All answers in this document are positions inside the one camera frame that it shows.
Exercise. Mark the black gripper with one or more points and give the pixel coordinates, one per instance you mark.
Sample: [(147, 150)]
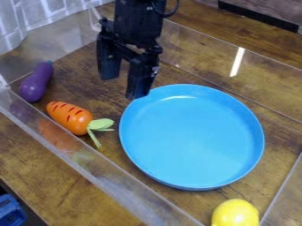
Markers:
[(135, 27)]

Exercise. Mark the orange toy carrot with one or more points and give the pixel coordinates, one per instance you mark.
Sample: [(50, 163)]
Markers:
[(78, 120)]

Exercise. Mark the purple toy eggplant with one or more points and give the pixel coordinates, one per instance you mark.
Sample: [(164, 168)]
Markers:
[(32, 87)]

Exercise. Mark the blue round plate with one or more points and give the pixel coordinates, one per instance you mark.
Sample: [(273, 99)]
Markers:
[(191, 137)]

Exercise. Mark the yellow toy lemon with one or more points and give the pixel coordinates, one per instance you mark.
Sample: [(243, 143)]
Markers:
[(235, 212)]

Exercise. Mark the blue object at corner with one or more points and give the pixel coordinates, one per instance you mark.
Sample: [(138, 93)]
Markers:
[(12, 214)]

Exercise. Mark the clear acrylic tray wall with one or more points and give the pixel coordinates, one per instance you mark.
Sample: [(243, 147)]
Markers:
[(91, 187)]

